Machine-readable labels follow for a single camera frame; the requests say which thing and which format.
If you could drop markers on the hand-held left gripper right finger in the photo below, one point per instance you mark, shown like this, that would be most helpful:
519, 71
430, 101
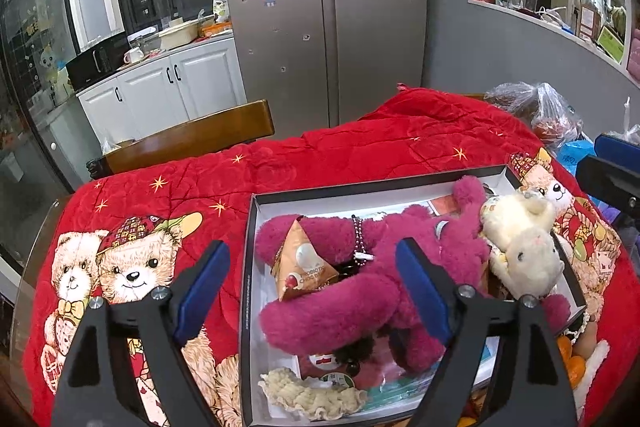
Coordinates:
422, 292

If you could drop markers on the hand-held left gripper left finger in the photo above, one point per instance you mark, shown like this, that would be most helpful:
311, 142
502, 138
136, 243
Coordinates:
200, 302

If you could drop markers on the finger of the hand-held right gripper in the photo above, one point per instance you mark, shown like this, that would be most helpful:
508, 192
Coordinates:
610, 182
620, 144

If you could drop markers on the pink plush toy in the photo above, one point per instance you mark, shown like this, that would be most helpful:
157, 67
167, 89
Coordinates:
350, 302

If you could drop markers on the cream plush toy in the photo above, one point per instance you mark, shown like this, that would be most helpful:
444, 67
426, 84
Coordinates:
525, 247

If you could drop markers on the triangular brown snack packet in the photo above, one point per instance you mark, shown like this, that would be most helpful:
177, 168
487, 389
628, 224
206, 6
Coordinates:
305, 262

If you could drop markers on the black-rimmed shallow box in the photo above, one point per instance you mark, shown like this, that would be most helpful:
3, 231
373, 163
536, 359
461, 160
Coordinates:
300, 209

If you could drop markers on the cream crochet piece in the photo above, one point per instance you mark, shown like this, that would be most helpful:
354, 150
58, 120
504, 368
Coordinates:
310, 397

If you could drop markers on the dark wooden desktop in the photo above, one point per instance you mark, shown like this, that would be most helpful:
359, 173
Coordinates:
42, 237

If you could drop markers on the clear bag of bread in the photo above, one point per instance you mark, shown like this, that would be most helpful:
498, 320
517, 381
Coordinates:
627, 127

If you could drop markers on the blue plastic bag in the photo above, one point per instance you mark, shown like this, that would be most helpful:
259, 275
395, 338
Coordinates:
575, 157

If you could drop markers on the pink box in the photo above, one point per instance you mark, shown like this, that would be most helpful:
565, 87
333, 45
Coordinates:
634, 57

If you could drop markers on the clear bag of dark-red food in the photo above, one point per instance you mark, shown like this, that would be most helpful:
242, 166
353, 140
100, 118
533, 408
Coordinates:
535, 112

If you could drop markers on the tangerine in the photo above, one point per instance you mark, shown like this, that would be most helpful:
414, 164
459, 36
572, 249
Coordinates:
565, 348
575, 369

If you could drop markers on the red bear-print blanket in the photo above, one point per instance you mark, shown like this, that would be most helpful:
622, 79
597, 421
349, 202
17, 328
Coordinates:
350, 147

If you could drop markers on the small clear plastic bag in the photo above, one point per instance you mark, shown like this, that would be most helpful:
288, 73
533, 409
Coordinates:
117, 147

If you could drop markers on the white kitchen cabinet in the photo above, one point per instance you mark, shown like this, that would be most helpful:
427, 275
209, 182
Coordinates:
200, 77

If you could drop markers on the white mug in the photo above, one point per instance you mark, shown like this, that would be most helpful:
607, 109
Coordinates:
132, 56

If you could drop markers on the black microwave oven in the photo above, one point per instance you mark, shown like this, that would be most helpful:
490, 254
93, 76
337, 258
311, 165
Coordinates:
95, 59

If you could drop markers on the white plastic basin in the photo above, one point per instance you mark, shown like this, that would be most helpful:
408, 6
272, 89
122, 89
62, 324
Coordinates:
179, 34

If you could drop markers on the silver double-door refrigerator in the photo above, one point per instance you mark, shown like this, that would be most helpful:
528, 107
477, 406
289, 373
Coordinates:
350, 32

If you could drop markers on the glass door with stickers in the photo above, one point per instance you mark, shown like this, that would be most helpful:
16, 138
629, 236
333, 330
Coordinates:
35, 82

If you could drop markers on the plastic bag of vegetables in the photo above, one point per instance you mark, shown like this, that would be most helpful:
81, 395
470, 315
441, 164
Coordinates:
221, 2

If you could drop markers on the green label frame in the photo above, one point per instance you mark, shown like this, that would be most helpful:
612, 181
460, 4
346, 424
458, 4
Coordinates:
611, 43

